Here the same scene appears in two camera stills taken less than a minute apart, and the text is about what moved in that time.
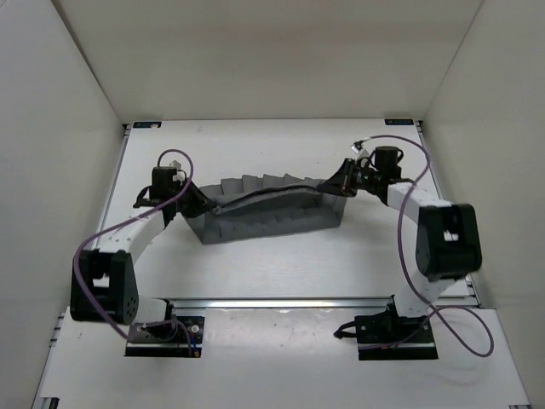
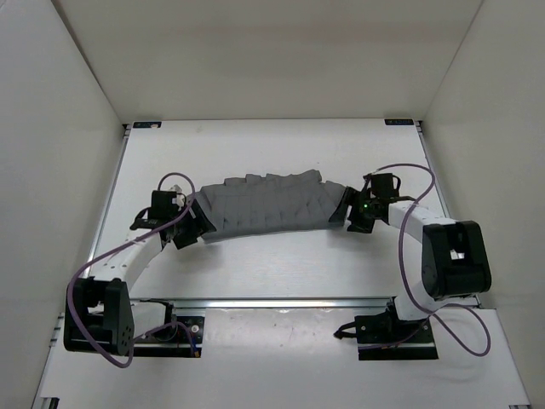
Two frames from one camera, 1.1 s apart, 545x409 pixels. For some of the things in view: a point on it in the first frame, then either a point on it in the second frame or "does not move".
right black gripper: x=341 y=183 → x=357 y=224
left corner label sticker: x=147 y=124 does not move
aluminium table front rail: x=282 y=304 does not move
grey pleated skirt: x=261 y=205 does not move
